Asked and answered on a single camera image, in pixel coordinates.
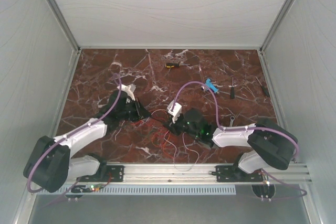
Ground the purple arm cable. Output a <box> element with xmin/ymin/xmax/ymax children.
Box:
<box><xmin>27</xmin><ymin>73</ymin><xmax>123</xmax><ymax>206</ymax></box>
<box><xmin>175</xmin><ymin>81</ymin><xmax>308</xmax><ymax>200</ymax></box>

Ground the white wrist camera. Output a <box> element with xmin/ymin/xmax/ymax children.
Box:
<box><xmin>117</xmin><ymin>84</ymin><xmax>136</xmax><ymax>103</ymax></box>
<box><xmin>167</xmin><ymin>101</ymin><xmax>182</xmax><ymax>123</ymax></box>

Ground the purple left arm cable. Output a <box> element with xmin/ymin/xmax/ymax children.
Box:
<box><xmin>27</xmin><ymin>73</ymin><xmax>123</xmax><ymax>206</ymax></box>

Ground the orange wire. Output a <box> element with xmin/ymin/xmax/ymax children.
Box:
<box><xmin>146</xmin><ymin>110</ymin><xmax>179</xmax><ymax>161</ymax></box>

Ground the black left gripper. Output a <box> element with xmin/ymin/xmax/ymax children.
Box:
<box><xmin>118</xmin><ymin>97</ymin><xmax>151</xmax><ymax>122</ymax></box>

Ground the white wire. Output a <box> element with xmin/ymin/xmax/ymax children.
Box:
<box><xmin>114</xmin><ymin>108</ymin><xmax>200</xmax><ymax>172</ymax></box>

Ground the grey slotted cable duct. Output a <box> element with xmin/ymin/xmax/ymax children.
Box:
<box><xmin>57</xmin><ymin>184</ymin><xmax>236</xmax><ymax>195</ymax></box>

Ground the blue plastic tool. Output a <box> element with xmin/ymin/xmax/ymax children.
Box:
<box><xmin>202</xmin><ymin>78</ymin><xmax>219</xmax><ymax>94</ymax></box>

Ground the yellow black screwdriver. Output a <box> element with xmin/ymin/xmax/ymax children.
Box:
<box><xmin>165</xmin><ymin>62</ymin><xmax>189</xmax><ymax>68</ymax></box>

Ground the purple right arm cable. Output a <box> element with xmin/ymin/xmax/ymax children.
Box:
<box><xmin>175</xmin><ymin>81</ymin><xmax>308</xmax><ymax>200</ymax></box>

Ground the aluminium front rail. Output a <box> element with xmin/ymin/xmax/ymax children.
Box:
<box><xmin>28</xmin><ymin>162</ymin><xmax>313</xmax><ymax>184</ymax></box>

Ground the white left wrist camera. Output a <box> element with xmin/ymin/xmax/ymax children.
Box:
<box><xmin>117</xmin><ymin>84</ymin><xmax>136</xmax><ymax>103</ymax></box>

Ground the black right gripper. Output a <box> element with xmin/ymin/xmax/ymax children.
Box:
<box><xmin>164</xmin><ymin>112</ymin><xmax>200</xmax><ymax>138</ymax></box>

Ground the black precision screwdriver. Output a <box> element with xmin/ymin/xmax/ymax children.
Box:
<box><xmin>256</xmin><ymin>77</ymin><xmax>270</xmax><ymax>97</ymax></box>

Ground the silver combination wrench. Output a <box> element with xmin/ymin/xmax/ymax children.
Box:
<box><xmin>229</xmin><ymin>116</ymin><xmax>235</xmax><ymax>127</ymax></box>

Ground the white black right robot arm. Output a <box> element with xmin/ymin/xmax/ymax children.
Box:
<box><xmin>164</xmin><ymin>109</ymin><xmax>299</xmax><ymax>181</ymax></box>

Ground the black handled small screwdriver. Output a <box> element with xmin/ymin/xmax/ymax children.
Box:
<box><xmin>229</xmin><ymin>78</ymin><xmax>235</xmax><ymax>99</ymax></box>

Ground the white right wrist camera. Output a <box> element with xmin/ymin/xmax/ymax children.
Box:
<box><xmin>167</xmin><ymin>101</ymin><xmax>182</xmax><ymax>123</ymax></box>

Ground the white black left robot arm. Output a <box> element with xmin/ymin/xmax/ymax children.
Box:
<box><xmin>23</xmin><ymin>90</ymin><xmax>151</xmax><ymax>193</ymax></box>

